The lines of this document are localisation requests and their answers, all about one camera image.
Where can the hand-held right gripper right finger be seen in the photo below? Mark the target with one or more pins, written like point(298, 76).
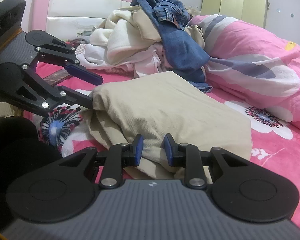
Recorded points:
point(168, 152)

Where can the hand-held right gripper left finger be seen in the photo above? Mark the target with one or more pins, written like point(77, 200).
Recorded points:
point(139, 150)

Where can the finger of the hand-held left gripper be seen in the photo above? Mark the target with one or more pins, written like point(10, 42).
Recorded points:
point(77, 98)
point(85, 74)

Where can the beige pants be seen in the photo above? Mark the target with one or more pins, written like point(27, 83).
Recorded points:
point(165, 105)

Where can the cream fleece garment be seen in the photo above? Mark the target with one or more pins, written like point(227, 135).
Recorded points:
point(120, 37)

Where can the white garment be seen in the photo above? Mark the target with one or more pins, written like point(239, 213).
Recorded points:
point(145, 65)

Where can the pink padded headboard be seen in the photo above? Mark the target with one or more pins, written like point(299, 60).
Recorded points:
point(72, 7)

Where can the pale beige garment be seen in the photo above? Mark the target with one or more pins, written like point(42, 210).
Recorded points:
point(147, 27)

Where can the blue denim jeans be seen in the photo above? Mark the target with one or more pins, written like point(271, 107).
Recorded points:
point(180, 52)

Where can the pink floral bed sheet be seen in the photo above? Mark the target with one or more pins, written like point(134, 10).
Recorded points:
point(277, 160)

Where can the pink floral duvet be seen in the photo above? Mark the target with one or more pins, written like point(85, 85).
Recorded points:
point(252, 50)

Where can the pale yellow wardrobe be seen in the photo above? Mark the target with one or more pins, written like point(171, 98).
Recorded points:
point(232, 2)

